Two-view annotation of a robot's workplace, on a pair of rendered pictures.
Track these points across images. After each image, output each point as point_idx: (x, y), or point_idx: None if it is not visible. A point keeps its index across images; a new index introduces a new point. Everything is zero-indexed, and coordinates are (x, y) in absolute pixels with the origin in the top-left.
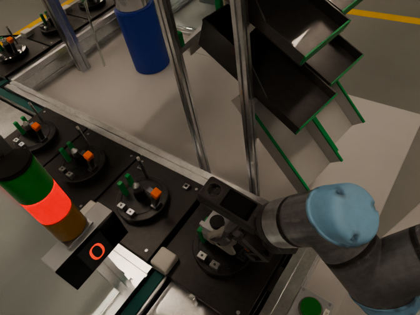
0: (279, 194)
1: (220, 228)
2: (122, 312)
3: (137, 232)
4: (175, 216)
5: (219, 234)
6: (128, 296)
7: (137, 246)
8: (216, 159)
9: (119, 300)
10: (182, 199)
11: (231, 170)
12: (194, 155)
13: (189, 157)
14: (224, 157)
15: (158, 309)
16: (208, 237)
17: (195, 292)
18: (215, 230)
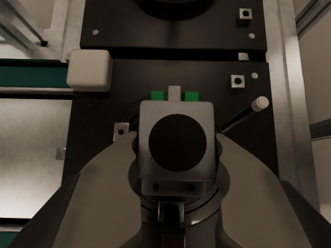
0: (325, 166)
1: (126, 206)
2: (2, 67)
3: (116, 0)
4: (178, 36)
5: (65, 239)
6: (19, 58)
7: (94, 15)
8: (318, 40)
9: (7, 49)
10: (216, 27)
11: (315, 73)
12: (301, 7)
13: (293, 2)
14: (328, 49)
15: (47, 109)
16: (100, 152)
17: (68, 155)
18: (127, 171)
